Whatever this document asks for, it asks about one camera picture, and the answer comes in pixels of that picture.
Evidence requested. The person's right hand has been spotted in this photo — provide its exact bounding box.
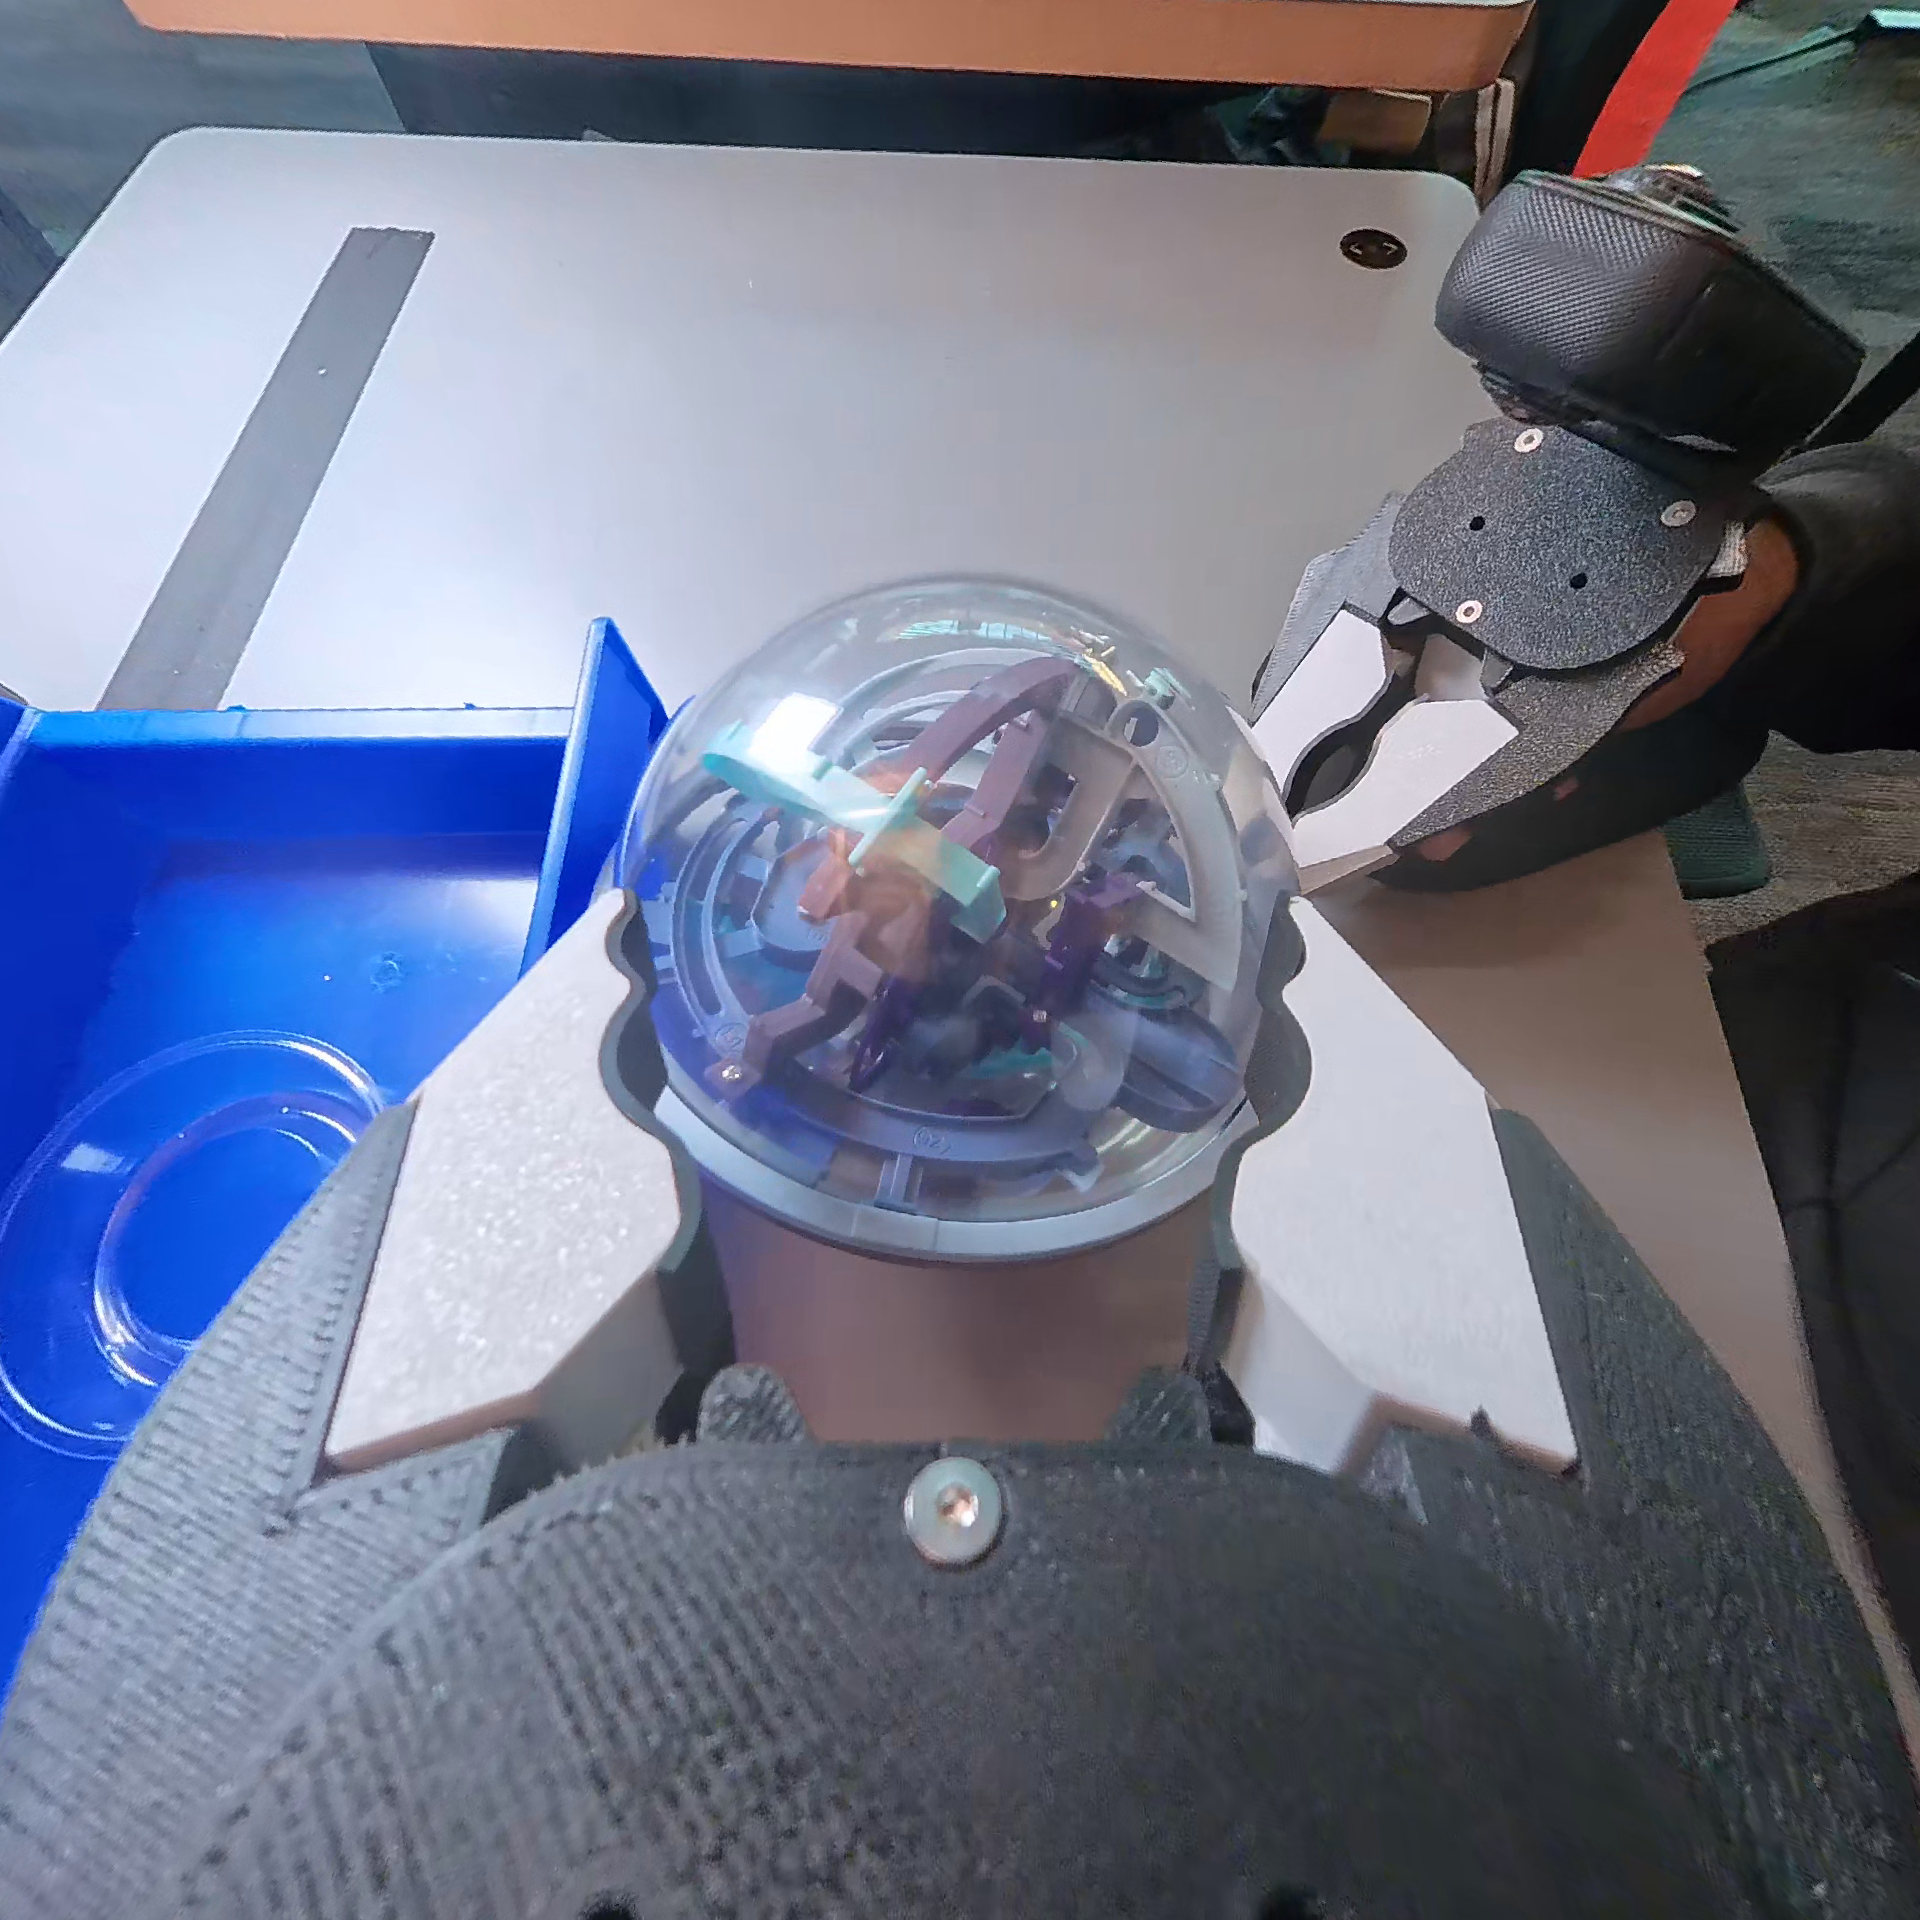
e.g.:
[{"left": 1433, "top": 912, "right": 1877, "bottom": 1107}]
[{"left": 1411, "top": 496, "right": 1817, "bottom": 893}]

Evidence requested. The long pale desk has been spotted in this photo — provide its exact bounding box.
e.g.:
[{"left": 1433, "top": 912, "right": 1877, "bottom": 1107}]
[{"left": 122, "top": 0, "right": 1539, "bottom": 97}]

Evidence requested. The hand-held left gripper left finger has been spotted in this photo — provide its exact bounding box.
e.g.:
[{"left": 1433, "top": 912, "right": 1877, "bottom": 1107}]
[{"left": 316, "top": 895, "right": 707, "bottom": 1479}]

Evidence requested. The orange traffic cone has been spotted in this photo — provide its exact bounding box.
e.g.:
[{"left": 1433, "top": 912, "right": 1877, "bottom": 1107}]
[{"left": 1571, "top": 0, "right": 1749, "bottom": 176}]

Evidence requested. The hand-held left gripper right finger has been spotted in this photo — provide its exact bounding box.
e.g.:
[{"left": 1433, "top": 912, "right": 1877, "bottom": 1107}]
[{"left": 1200, "top": 895, "right": 1587, "bottom": 1479}]

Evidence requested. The clear plastic ball stand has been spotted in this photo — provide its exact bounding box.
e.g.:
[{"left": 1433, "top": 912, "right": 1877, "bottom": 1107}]
[{"left": 0, "top": 1030, "right": 394, "bottom": 1464}]

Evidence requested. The clear plastic maze ball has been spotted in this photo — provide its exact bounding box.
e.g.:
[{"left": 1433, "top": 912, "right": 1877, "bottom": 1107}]
[{"left": 615, "top": 572, "right": 1311, "bottom": 1261}]

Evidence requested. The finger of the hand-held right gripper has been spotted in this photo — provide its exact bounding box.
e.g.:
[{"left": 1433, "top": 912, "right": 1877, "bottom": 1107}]
[
  {"left": 1240, "top": 496, "right": 1427, "bottom": 788},
  {"left": 1276, "top": 637, "right": 1636, "bottom": 895}
]

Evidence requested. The blue plastic bin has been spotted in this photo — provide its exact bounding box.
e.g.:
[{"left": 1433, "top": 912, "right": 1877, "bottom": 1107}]
[{"left": 0, "top": 615, "right": 672, "bottom": 1704}]

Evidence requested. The black backpack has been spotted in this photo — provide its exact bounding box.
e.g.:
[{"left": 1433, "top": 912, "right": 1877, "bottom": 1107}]
[{"left": 1705, "top": 878, "right": 1920, "bottom": 1592}]

